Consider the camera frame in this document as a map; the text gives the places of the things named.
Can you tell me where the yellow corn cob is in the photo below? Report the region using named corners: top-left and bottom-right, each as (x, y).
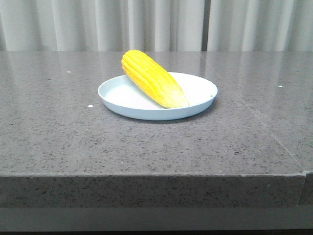
top-left (121, 50), bottom-right (189, 108)

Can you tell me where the light blue round plate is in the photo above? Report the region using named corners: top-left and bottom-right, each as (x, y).
top-left (98, 72), bottom-right (218, 121)

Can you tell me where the grey pleated curtain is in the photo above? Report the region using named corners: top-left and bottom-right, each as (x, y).
top-left (0, 0), bottom-right (313, 51)

